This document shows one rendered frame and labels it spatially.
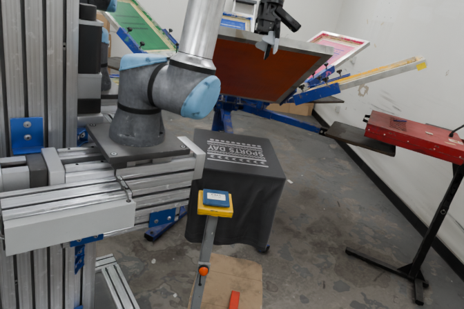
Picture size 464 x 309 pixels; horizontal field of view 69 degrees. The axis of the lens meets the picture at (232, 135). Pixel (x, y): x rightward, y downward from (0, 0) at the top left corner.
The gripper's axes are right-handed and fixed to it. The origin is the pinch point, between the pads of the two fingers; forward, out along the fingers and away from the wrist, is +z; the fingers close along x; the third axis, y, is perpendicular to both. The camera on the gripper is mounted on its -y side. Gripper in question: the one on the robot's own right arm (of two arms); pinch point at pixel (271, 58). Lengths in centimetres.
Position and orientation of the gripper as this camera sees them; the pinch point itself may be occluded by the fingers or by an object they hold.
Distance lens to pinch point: 127.9
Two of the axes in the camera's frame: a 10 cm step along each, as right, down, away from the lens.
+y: -9.8, -1.4, -1.3
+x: 1.2, 0.9, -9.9
